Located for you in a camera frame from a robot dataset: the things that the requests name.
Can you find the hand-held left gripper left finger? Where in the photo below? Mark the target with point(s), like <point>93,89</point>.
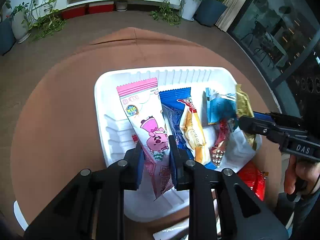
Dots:
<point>138,170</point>

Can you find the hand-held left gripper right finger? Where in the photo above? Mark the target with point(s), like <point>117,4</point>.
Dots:
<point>176,170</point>

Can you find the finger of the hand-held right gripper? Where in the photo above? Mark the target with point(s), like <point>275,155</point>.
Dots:
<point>287,121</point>
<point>260,127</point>

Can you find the gold snack packet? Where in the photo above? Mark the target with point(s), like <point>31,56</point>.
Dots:
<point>243,102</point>

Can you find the maroon snack packet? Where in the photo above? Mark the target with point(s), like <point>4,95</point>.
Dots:
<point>220,140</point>

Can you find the light blue snack bag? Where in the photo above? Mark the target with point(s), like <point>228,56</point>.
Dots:
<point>220,107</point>

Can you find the dark blue cake packet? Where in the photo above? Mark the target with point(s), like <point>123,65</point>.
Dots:
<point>172,120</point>

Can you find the pink pig snack packet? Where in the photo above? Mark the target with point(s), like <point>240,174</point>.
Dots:
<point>150,120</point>

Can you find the red chip bag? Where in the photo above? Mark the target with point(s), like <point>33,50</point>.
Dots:
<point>252,180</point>

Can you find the white foam tray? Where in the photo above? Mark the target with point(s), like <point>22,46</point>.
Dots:
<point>112,100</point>

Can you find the person's right hand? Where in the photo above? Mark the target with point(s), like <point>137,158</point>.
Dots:
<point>290,180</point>

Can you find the person's dark clothing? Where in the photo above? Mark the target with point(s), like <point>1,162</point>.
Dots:
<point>300,217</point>

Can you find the glass sliding door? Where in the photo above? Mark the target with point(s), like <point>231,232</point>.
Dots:
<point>275,30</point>

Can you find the beige curtain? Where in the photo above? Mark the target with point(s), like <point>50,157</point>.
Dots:
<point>235,12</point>

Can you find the bushy plant in white pot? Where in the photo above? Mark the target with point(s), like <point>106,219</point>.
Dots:
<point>190,7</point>

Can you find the trailing vine plant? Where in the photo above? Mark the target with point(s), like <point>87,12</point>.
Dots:
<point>47,22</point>
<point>167,15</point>

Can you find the small white pot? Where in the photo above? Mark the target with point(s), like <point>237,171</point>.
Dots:
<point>121,5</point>

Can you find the small plant in white pot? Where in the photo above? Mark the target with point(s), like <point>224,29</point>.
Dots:
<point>21,27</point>

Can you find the tall plant in blue pot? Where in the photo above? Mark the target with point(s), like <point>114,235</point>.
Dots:
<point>6,35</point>

